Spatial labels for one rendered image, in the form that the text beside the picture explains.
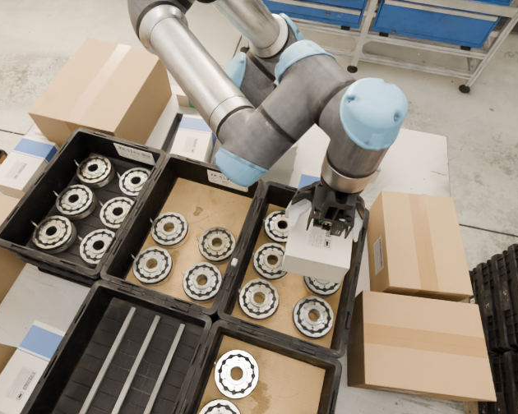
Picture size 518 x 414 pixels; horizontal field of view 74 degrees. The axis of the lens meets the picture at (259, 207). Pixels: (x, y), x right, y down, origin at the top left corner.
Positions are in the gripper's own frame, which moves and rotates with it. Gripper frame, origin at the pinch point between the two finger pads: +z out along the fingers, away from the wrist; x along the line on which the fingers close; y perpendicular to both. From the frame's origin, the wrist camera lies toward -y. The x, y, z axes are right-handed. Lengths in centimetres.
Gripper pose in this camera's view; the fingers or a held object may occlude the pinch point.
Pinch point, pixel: (321, 221)
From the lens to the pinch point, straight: 72.1
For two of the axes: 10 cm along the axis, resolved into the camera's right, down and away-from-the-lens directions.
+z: -0.3, 4.8, 8.8
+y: -2.2, 8.5, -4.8
